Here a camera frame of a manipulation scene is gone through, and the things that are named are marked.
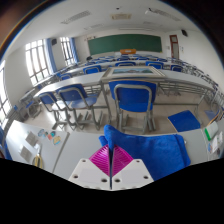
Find small grey card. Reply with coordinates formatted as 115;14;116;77
19;145;34;163
25;131;39;147

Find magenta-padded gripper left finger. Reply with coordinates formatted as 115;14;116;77
67;144;112;191

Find yellow-handled scissors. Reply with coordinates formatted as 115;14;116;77
32;146;44;169

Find framed picture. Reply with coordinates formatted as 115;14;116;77
100;65;167;84

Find blue curtain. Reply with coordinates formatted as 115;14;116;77
69;37;79;64
45;37;58;74

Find group of blue chairs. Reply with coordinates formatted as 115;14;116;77
59;56;184;79

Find narrow window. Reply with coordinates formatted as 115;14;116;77
59;36;75;67

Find blue chair seat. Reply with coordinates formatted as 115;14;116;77
167;109;202;133

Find orange lectern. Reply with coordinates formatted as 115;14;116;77
119;48;138;56

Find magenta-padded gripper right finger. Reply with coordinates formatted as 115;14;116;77
111;145;155;192

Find group of ceiling lights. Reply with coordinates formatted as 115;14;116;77
60;8;183;25

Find green chalkboard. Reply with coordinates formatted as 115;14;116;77
87;33;163;56

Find blue chair with grey frame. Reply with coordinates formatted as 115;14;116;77
57;83;103;131
108;79;158;134
37;91;68;129

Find ceiling projector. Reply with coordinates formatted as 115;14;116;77
144;8;158;16

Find brown door with window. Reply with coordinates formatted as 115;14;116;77
169;34;180;60

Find blue towel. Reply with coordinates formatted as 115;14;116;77
98;124;192;182

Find ceiling air conditioner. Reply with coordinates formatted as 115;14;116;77
110;13;133;20

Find long grey desk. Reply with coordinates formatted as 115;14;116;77
33;71;108;128
99;74;218;129

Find large window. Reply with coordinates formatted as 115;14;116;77
24;39;52;86

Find green and white box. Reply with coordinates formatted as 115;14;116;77
203;121;219;142

